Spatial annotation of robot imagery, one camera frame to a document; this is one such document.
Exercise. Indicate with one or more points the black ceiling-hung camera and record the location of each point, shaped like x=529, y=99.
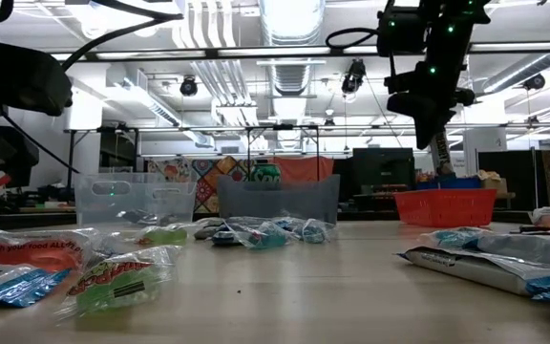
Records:
x=534, y=82
x=353, y=76
x=188, y=87

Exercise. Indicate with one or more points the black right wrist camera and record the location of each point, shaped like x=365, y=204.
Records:
x=401, y=33

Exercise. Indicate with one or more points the grey translucent plastic bin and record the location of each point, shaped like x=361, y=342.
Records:
x=280, y=203

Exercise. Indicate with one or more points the red plastic basket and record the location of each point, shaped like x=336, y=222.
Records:
x=447, y=208

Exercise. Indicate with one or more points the black television screen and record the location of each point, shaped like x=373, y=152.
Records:
x=385, y=167

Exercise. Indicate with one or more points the green soda can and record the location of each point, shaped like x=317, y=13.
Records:
x=265, y=173

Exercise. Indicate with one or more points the clear plastic bin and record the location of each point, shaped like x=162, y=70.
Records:
x=136, y=196

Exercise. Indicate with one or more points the colourful patchwork cloth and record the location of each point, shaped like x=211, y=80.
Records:
x=206, y=191

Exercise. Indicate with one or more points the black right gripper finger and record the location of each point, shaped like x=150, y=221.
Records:
x=427, y=131
x=443, y=123

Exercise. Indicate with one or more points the cardboard box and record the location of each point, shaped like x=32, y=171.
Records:
x=492, y=184

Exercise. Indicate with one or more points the blue storage tub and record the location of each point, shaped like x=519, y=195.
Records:
x=466, y=183

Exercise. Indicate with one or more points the black partition panel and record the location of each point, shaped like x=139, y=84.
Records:
x=518, y=177

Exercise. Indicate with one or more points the silver ceiling air duct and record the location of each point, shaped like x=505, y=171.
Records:
x=291, y=28

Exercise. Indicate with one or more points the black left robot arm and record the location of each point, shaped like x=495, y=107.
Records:
x=12, y=81

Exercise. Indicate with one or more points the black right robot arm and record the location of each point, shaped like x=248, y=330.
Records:
x=466, y=14

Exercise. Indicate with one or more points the orange cloth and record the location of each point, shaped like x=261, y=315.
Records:
x=303, y=167

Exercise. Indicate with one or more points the dark Hershey's chocolate bar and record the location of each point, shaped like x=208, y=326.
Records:
x=169, y=220
x=537, y=230
x=136, y=218
x=205, y=233

